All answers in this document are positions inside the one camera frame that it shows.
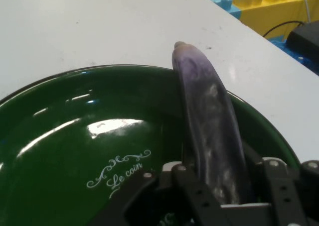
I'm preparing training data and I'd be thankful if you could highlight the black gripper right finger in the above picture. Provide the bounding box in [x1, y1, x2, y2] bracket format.
[244, 145, 319, 226]

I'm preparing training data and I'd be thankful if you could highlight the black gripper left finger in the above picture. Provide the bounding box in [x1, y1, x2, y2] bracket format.
[117, 161, 225, 226]

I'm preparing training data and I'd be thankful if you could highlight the purple toy eggplant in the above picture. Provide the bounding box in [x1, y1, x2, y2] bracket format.
[171, 41, 255, 205]

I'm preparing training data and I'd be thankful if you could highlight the green plate with white print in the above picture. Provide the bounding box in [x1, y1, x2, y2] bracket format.
[0, 64, 303, 226]

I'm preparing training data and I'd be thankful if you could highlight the black box device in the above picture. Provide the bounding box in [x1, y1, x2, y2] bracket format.
[286, 20, 319, 60]

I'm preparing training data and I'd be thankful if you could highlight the yellow foam block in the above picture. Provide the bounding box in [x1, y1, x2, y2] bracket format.
[227, 0, 319, 38]

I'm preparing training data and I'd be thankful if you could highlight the blue foam block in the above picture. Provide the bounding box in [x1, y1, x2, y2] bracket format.
[193, 0, 319, 76]

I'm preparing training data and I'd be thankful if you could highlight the thin black device cable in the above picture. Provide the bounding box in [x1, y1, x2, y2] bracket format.
[263, 20, 305, 38]

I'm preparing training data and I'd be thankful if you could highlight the thin white cable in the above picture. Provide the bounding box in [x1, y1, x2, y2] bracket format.
[298, 0, 313, 21]

